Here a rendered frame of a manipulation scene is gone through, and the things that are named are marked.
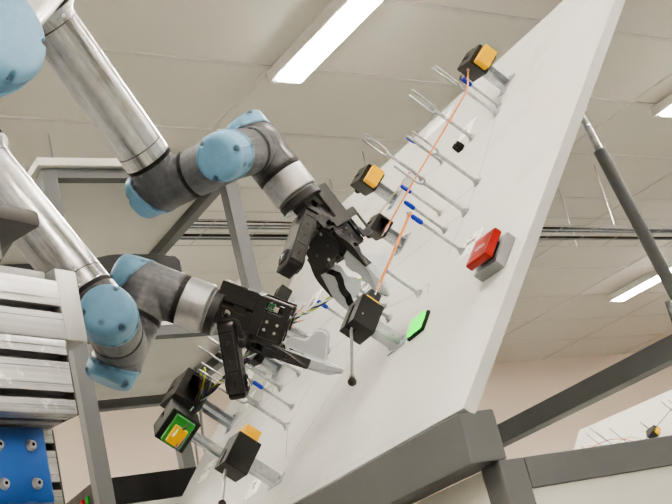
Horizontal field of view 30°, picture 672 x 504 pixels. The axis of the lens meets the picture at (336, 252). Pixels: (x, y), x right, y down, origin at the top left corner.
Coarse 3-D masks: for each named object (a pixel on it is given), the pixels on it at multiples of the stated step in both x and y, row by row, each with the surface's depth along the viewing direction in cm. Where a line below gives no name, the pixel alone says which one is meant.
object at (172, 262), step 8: (104, 256) 289; (112, 256) 289; (120, 256) 290; (144, 256) 293; (152, 256) 295; (160, 256) 297; (168, 256) 298; (104, 264) 287; (112, 264) 288; (168, 264) 296; (176, 264) 297
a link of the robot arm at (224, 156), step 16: (240, 128) 191; (208, 144) 184; (224, 144) 183; (240, 144) 184; (256, 144) 188; (192, 160) 188; (208, 160) 184; (224, 160) 183; (240, 160) 183; (256, 160) 188; (192, 176) 188; (208, 176) 185; (224, 176) 184; (240, 176) 186; (208, 192) 190
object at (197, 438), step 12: (168, 408) 246; (180, 408) 245; (168, 420) 242; (192, 420) 242; (156, 432) 242; (192, 432) 243; (168, 444) 242; (204, 444) 249; (216, 444) 248; (216, 456) 247
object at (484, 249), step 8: (488, 232) 175; (496, 232) 173; (480, 240) 176; (488, 240) 173; (496, 240) 173; (480, 248) 173; (488, 248) 171; (496, 248) 173; (472, 256) 174; (480, 256) 172; (488, 256) 171; (472, 264) 174; (480, 264) 173
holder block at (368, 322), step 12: (360, 300) 190; (372, 300) 191; (348, 312) 192; (360, 312) 189; (372, 312) 190; (348, 324) 188; (360, 324) 187; (372, 324) 189; (348, 336) 190; (360, 336) 189
